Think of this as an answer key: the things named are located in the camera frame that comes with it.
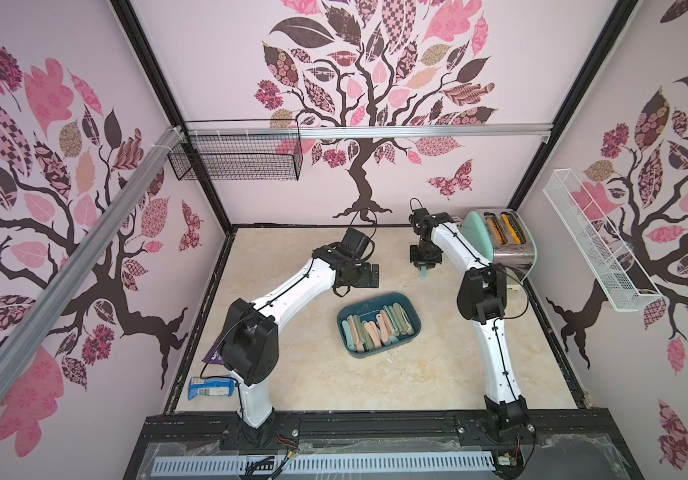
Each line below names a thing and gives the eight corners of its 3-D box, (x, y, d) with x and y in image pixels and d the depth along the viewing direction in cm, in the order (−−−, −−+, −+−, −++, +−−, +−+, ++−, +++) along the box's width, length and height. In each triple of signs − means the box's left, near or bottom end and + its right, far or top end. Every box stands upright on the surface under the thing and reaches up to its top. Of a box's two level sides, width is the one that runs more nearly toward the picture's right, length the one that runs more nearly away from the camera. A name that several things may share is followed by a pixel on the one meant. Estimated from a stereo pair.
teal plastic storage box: (350, 362, 87) (350, 358, 84) (333, 316, 97) (333, 311, 94) (425, 334, 92) (427, 330, 90) (402, 293, 102) (403, 289, 100)
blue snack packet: (188, 399, 82) (183, 396, 79) (194, 380, 85) (189, 377, 82) (232, 399, 81) (228, 396, 79) (236, 380, 85) (233, 377, 82)
